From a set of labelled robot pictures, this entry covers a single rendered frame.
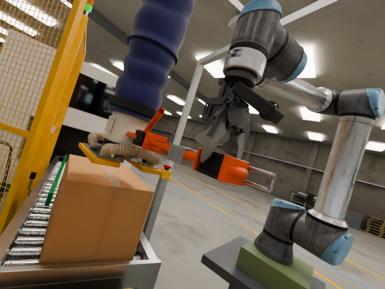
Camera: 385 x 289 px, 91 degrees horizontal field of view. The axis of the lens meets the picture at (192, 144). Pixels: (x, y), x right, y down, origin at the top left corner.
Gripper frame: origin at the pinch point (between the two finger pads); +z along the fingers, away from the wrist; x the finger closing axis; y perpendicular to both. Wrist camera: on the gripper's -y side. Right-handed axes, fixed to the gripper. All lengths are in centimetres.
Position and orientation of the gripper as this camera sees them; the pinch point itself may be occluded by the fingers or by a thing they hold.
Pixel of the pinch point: (221, 164)
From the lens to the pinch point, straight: 41.3
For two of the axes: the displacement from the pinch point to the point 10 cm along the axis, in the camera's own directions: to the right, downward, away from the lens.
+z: -3.0, 9.5, -0.4
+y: -6.0, -1.6, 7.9
